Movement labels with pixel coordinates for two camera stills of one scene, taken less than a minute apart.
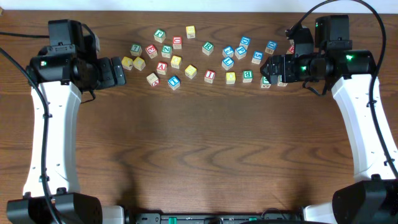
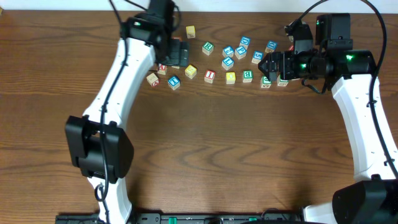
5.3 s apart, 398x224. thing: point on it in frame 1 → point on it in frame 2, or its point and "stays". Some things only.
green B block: [247, 76] stays
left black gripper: [106, 72] → [179, 53]
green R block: [208, 48] stays
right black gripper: [290, 61] stays
